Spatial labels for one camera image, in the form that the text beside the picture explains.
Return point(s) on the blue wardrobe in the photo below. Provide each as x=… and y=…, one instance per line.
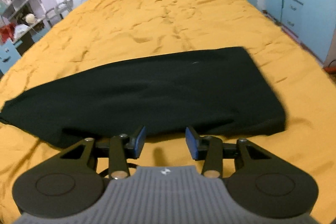
x=312, y=22

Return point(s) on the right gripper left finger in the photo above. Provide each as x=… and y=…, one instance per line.
x=117, y=150

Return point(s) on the blue left drawer cabinet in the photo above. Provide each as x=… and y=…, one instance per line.
x=9, y=55

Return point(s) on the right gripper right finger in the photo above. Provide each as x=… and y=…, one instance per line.
x=213, y=151

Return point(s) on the black pants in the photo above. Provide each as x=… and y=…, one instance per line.
x=217, y=92

